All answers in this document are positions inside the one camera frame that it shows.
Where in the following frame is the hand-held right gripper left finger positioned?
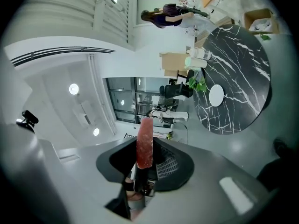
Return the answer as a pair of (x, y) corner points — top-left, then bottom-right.
(38, 136), (138, 224)

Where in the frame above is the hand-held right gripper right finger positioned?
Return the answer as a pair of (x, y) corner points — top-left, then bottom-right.
(140, 136), (278, 224)

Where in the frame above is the dark red square block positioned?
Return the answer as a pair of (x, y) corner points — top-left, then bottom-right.
(136, 117), (154, 169)

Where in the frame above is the white round plate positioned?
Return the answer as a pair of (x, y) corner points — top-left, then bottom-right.
(209, 84), (225, 107)

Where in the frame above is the white ceiling air unit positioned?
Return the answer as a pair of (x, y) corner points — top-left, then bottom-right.
(72, 100), (94, 126)

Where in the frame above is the black-framed glass door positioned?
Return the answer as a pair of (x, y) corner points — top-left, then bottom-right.
(105, 77), (179, 123)

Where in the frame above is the black office chair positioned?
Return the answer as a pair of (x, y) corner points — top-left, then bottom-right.
(159, 82), (194, 99)

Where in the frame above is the green leafy plant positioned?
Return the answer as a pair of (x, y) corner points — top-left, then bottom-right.
(188, 76), (208, 93)

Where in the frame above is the black marble round table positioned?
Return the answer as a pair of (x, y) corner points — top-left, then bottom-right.
(192, 24), (273, 135)

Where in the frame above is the white cup with mint lid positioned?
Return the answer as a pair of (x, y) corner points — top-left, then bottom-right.
(184, 56), (208, 70)

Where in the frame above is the brown cardboard box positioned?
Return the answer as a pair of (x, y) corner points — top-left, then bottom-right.
(159, 52), (194, 77)

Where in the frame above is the black mezzanine railing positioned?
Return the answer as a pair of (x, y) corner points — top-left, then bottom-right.
(10, 46), (117, 67)

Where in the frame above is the white cup with clear lid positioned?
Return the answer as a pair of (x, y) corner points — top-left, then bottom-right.
(188, 47), (212, 60)

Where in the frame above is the green plant sprig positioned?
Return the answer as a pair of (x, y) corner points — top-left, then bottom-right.
(251, 30), (272, 42)

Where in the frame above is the open cardboard box white filling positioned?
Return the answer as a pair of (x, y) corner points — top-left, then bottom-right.
(244, 8), (280, 34)

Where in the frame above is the black head-worn camera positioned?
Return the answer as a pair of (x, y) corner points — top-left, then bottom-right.
(15, 110), (39, 134)

